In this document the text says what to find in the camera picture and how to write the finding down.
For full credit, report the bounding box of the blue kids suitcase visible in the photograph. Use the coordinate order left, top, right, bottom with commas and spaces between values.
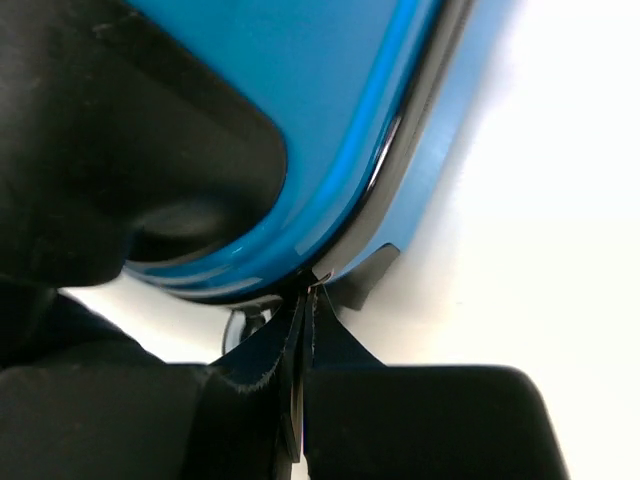
0, 0, 531, 351

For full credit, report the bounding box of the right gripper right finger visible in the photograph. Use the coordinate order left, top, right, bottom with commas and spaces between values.
303, 288, 568, 479

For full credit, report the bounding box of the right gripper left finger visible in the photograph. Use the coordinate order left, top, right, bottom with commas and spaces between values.
1, 295, 300, 479

